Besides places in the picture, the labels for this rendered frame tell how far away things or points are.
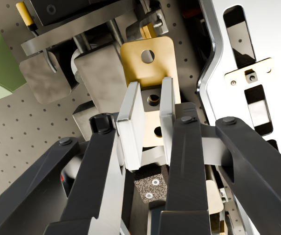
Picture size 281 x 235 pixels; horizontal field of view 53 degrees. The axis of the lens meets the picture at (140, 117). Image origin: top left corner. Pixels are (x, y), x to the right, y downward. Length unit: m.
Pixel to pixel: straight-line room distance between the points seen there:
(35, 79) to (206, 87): 0.28
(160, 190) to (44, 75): 0.26
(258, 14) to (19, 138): 0.78
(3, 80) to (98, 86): 0.52
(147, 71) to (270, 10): 0.34
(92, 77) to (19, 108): 0.65
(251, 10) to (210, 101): 0.16
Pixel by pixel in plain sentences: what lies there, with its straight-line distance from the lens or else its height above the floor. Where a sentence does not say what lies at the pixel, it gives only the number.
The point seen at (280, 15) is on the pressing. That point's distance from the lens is 0.52.
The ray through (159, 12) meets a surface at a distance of 0.50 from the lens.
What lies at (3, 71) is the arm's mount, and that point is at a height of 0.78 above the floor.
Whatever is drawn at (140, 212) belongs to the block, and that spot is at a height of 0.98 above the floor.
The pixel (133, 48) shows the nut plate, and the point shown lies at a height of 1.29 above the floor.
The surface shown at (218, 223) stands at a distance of 0.57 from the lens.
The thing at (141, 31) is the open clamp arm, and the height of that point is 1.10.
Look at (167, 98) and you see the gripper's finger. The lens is 0.16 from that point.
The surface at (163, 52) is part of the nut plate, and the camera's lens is 0.20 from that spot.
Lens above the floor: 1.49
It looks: 66 degrees down
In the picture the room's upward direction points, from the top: 171 degrees counter-clockwise
